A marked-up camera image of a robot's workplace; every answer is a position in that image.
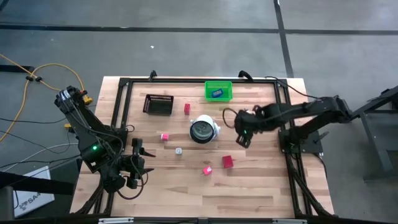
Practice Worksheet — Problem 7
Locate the black floor cable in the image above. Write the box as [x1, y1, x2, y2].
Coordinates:
[0, 129, 72, 155]
[0, 116, 65, 124]

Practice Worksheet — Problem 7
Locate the black aluminium table frame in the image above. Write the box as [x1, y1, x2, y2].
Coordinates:
[71, 77, 335, 218]

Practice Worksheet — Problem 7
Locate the white printed sign board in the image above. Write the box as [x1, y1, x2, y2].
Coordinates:
[14, 166, 56, 218]

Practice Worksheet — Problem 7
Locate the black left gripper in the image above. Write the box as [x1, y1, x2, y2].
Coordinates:
[123, 147, 157, 183]

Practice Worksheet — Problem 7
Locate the black plastic basket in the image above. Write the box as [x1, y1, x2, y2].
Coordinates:
[142, 94, 175, 116]

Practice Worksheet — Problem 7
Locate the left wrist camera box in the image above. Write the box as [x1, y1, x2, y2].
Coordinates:
[131, 138, 144, 156]

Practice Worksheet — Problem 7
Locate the dark bench beam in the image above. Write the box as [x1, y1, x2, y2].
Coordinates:
[0, 170, 75, 197]

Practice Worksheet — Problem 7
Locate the green plastic basket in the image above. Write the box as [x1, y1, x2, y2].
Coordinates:
[204, 80, 233, 103]

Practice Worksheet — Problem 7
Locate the yellow extension cable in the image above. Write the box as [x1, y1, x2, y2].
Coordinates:
[0, 54, 93, 144]

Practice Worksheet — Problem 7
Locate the white cylindrical projector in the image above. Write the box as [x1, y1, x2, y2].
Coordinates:
[189, 114, 221, 144]

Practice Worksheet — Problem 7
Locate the white floor cable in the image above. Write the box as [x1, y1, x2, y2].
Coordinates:
[0, 142, 85, 172]

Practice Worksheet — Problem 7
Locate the black floor bar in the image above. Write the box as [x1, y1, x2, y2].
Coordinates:
[0, 64, 35, 73]

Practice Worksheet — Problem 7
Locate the large red wall charger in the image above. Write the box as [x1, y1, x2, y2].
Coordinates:
[221, 154, 234, 169]

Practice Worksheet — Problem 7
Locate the silver metal bracket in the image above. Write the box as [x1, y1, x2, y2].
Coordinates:
[272, 218, 308, 224]
[98, 217, 134, 224]

